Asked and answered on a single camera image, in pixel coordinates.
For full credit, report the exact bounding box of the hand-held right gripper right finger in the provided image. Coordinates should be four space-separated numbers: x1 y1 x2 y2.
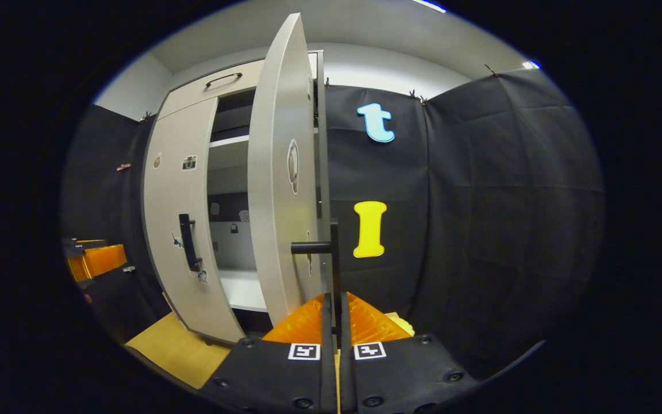
340 292 481 414

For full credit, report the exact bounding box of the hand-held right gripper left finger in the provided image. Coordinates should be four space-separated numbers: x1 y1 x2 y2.
200 293 338 414

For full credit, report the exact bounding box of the black door handle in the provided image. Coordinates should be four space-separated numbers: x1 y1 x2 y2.
291 217 343 337
179 214 203 273

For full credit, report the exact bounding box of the cabinet door with camera sticker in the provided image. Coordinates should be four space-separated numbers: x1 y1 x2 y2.
143 97 245 346

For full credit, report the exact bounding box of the cabinet door with headphone sticker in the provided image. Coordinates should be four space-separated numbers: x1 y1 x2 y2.
248 13 325 327

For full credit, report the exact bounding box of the beige double-door shoe cabinet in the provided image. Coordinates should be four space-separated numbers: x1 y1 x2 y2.
143 51 334 346

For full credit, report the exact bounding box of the white cabinet shelf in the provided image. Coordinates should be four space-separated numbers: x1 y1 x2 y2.
209 135 250 149
219 270 268 313

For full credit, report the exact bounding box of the beige cabinet drawer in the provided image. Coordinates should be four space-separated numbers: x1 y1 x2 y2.
156 53 317 121

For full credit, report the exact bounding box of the black drawer handle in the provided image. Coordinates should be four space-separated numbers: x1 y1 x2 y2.
205 72 244 89

